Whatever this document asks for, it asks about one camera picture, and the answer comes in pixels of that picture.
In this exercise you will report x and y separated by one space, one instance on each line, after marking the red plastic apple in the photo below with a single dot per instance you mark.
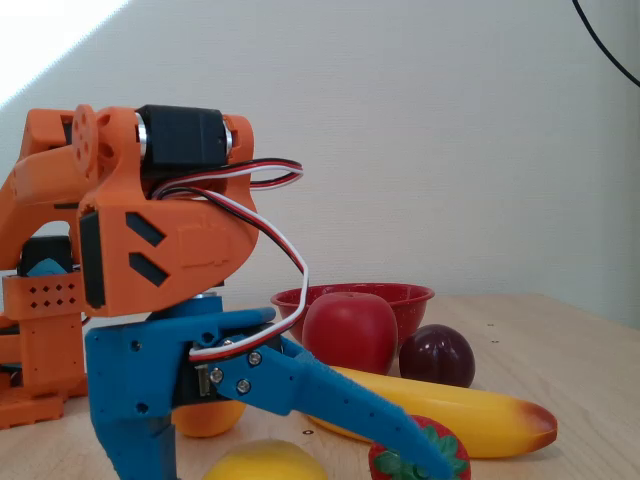
350 330

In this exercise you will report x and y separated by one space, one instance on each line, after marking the yellow plastic lemon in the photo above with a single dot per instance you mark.
265 462

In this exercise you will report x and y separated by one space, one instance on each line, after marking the red plastic strawberry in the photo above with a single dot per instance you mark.
450 450

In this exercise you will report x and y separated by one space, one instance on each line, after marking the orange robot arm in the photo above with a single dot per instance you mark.
190 240

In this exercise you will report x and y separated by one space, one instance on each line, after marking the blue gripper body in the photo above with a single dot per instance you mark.
131 370

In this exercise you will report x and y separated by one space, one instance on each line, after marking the orange plastic peach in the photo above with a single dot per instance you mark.
210 417

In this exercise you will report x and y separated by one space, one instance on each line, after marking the yellow plastic banana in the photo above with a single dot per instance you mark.
450 415

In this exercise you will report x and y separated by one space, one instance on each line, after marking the dark purple plastic plum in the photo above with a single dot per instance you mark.
437 355

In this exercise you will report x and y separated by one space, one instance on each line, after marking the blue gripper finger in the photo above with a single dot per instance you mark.
320 390
140 450

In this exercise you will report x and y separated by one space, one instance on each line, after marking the red speckled bowl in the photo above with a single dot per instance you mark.
410 305

